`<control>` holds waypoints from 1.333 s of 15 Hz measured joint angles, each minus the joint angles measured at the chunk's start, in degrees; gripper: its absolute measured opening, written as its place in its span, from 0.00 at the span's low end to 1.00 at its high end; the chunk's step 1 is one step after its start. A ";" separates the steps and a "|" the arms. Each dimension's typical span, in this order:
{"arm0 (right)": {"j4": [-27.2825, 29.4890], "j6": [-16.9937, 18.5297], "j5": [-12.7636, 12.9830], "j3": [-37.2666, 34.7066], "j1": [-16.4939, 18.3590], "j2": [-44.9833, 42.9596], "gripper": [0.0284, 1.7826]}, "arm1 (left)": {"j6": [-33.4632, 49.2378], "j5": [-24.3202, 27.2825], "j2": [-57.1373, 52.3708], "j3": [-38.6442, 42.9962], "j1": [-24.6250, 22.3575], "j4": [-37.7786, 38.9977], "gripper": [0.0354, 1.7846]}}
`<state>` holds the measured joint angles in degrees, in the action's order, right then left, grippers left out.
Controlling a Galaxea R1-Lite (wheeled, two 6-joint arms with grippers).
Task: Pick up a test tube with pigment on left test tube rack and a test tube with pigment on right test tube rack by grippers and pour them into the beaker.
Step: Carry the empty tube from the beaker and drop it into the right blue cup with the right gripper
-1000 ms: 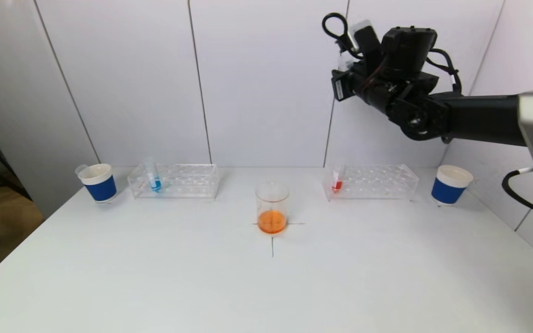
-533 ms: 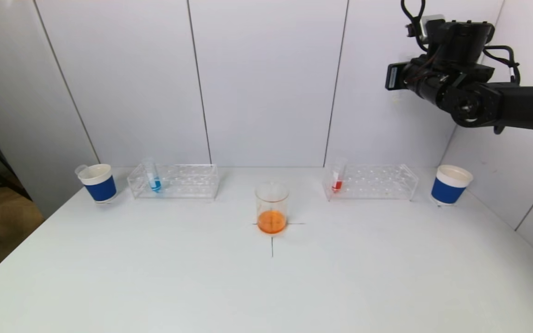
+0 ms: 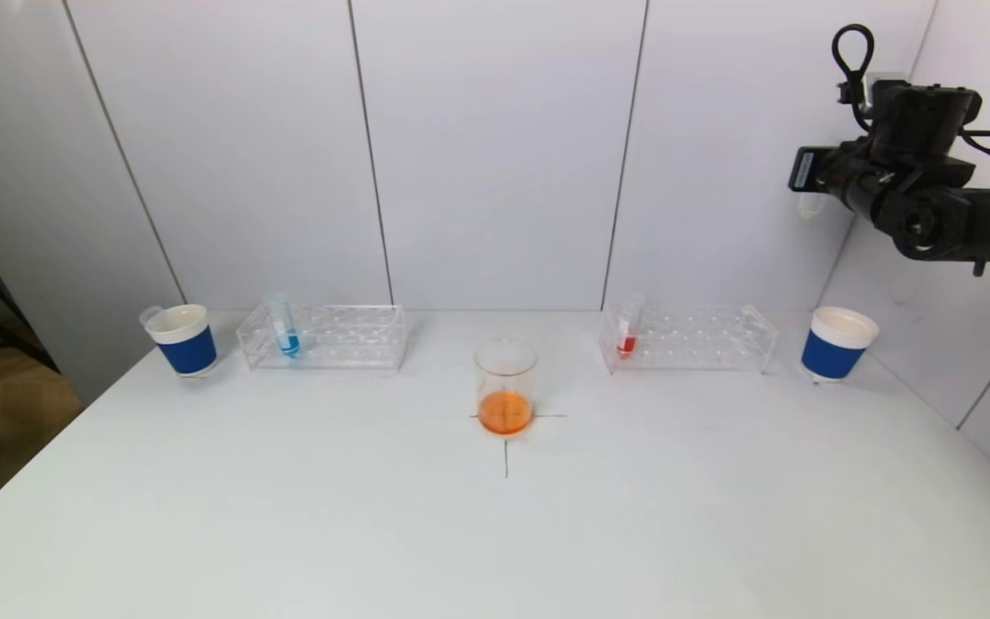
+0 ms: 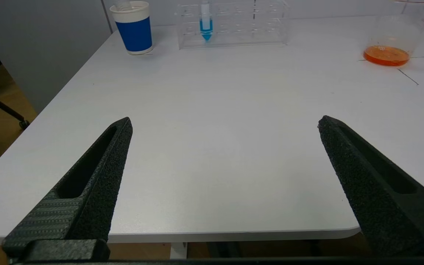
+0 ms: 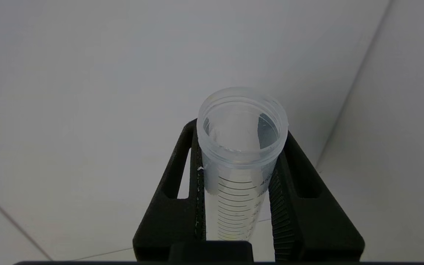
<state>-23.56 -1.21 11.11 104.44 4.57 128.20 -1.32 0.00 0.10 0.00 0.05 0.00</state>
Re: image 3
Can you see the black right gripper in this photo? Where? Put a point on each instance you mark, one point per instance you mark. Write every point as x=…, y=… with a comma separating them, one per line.
x=803, y=170

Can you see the test tube with yellow pigment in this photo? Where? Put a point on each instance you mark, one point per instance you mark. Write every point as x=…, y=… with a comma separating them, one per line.
x=810, y=206

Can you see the test tube with orange pigment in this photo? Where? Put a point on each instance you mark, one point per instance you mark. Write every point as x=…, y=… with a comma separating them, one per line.
x=149, y=315

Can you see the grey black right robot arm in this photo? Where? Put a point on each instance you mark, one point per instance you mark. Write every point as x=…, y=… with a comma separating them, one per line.
x=959, y=206

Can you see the clear acrylic test tube rack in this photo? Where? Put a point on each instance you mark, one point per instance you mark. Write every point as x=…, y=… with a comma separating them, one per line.
x=684, y=340
x=340, y=340

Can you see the test tube with red pigment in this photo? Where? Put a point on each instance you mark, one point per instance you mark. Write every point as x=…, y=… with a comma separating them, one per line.
x=626, y=346

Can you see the clear glass beaker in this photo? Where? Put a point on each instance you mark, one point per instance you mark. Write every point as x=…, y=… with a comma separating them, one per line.
x=505, y=408

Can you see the test tube with blue pigment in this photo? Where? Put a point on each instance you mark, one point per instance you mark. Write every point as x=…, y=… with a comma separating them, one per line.
x=290, y=344

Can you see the blue white paper cup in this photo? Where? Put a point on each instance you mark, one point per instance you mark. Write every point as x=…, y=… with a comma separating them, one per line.
x=188, y=351
x=830, y=354

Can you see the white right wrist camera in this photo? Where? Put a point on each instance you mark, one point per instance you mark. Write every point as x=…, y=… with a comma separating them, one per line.
x=882, y=86

